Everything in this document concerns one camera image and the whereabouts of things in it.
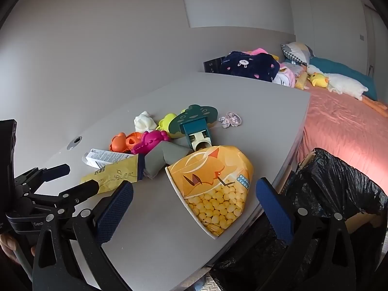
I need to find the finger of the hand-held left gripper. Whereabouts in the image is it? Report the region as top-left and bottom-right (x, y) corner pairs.
(30, 180), (100, 214)
(18, 164), (71, 190)

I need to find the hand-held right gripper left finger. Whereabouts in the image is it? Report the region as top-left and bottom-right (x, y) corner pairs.
(32, 181), (134, 291)

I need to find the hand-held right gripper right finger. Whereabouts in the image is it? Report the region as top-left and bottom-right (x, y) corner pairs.
(255, 177), (358, 291)

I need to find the yellow paper packet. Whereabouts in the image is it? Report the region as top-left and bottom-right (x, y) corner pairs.
(80, 153), (146, 194)

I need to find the orange corn snack bag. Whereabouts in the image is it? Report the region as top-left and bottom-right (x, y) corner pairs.
(165, 145), (254, 240)

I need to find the cardboard box bin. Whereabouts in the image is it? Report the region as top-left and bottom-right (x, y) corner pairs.
(297, 151), (384, 234)

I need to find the person's left hand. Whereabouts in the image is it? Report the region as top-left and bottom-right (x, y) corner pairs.
(0, 233), (37, 263)

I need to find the white printed tube box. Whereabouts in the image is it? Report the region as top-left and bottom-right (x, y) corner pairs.
(82, 148), (136, 169)

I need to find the orange plastic toy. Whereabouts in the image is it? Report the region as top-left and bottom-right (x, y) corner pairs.
(109, 132), (143, 153)

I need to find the magenta plastic toy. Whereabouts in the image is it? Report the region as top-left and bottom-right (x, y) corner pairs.
(131, 130), (171, 155)

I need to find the white squishy toy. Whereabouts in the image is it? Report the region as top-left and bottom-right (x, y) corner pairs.
(134, 111), (157, 133)

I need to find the patterned flower hair clip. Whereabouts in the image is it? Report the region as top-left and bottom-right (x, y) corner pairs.
(218, 112), (242, 129)

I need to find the yellow-green plastic toy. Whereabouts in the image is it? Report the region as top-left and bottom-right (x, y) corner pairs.
(157, 113), (178, 134)

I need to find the bed with pink sheet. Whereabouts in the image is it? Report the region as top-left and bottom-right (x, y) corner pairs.
(295, 86), (388, 190)

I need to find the teal tree-shaped toy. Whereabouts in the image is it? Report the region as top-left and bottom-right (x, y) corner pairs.
(168, 105), (219, 152)

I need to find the yellow striped cloth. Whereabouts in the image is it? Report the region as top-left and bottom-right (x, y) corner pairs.
(295, 71), (310, 90)

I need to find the white and pink clothing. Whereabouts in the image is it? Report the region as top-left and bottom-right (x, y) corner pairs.
(273, 62), (307, 88)

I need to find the yellow duck plush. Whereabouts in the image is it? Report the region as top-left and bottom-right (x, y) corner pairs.
(308, 72), (330, 89)

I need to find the white goose plush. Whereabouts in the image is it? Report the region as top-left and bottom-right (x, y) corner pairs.
(306, 64), (388, 112)

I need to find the navy fleece blanket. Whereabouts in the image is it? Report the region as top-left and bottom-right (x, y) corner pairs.
(219, 51), (281, 82)

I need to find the teal pillow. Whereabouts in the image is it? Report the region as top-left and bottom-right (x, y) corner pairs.
(307, 56), (378, 101)

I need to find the black box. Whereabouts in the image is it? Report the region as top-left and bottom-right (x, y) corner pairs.
(204, 57), (226, 74)

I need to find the checked patchwork pillow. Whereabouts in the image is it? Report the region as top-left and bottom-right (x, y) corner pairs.
(281, 42), (316, 66)

